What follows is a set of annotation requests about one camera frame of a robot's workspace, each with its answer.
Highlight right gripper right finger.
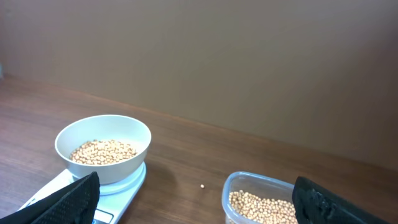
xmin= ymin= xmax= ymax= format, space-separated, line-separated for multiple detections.
xmin=292 ymin=177 xmax=388 ymax=224

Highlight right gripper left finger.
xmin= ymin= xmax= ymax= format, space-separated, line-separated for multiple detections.
xmin=1 ymin=172 xmax=100 ymax=224

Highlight white digital kitchen scale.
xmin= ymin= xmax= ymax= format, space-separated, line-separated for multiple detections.
xmin=21 ymin=163 xmax=146 ymax=224

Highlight soybeans in bowl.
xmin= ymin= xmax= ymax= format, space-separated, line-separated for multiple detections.
xmin=69 ymin=139 xmax=138 ymax=165

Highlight white bowl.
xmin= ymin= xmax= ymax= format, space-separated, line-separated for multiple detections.
xmin=55 ymin=114 xmax=152 ymax=184

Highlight pile of soybeans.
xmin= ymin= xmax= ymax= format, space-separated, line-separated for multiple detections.
xmin=229 ymin=190 xmax=298 ymax=224

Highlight clear plastic container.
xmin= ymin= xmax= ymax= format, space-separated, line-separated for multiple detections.
xmin=221 ymin=171 xmax=294 ymax=223

